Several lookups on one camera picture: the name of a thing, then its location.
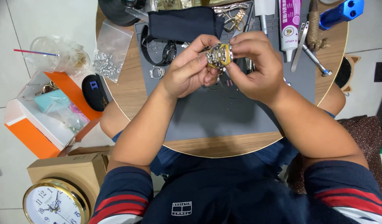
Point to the red and blue straw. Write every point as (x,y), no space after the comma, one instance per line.
(32,51)

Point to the silver screwdriver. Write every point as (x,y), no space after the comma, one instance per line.
(315,60)

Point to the brown cardboard box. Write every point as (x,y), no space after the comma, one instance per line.
(76,171)

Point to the clear plastic cup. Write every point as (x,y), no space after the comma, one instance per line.
(57,59)

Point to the dark blue cloth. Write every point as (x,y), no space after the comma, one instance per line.
(184,25)

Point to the blue metal tool block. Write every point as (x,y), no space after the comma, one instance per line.
(340,14)

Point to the person's left hand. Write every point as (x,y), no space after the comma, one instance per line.
(184,74)

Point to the white pen tool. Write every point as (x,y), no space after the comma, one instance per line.
(264,9)

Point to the clear bag of metal links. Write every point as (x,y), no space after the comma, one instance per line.
(111,62)

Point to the black round disc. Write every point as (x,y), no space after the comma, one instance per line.
(113,12)

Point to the black glasses case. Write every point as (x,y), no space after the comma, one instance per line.
(94,93)

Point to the silver watch case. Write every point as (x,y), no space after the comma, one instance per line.
(152,73)

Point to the silver tweezers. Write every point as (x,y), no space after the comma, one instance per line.
(299,46)

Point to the silver and gold wristwatch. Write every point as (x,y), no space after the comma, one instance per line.
(220,56)

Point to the cat shaped wooden mirror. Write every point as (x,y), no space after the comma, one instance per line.
(344,73)

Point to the small silver pin tool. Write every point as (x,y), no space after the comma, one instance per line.
(249,65)

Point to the gold rimmed round clock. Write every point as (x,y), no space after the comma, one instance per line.
(54,205)

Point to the grey rubber work mat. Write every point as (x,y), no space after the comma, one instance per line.
(216,118)

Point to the clear plastic bags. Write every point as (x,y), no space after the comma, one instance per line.
(66,116)

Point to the orange and white box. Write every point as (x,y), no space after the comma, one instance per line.
(32,137)

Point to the brown patterned cushion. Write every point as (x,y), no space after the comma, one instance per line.
(365,137)

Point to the white and pink glue tube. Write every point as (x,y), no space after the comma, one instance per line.
(289,28)

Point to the thin black tool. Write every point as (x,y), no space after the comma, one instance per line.
(249,18)

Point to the person's right hand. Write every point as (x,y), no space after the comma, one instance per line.
(262,74)

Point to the teal small box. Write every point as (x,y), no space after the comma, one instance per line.
(49,99)

